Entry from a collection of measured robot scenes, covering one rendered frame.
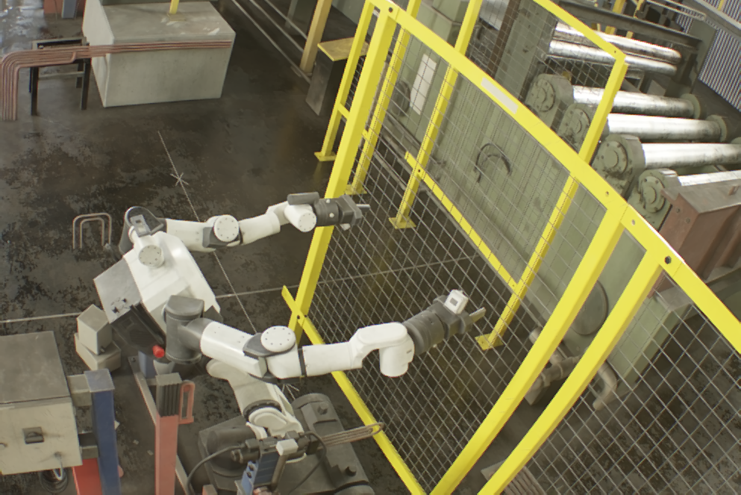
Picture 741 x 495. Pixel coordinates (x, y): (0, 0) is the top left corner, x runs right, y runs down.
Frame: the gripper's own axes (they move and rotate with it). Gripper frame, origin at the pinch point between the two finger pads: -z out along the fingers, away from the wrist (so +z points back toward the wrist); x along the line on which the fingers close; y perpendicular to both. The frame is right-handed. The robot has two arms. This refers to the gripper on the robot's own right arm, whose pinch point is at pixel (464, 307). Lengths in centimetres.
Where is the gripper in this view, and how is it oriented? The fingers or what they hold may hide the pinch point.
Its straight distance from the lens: 175.2
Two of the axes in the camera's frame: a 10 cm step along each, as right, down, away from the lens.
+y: -0.3, 8.1, 5.9
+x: -6.1, -4.8, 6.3
